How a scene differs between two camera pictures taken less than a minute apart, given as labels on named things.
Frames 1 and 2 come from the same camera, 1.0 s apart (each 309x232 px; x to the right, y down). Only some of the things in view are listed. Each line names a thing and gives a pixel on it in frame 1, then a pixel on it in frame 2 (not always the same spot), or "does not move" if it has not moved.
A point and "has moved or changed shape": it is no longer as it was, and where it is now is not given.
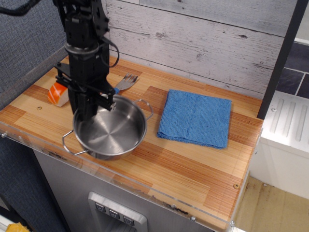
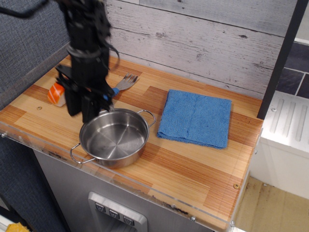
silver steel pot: x=111 y=134 has moved or changed shape
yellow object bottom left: x=17 y=227 does not move
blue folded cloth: x=202 y=119 does not move
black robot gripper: x=87 y=78 does not move
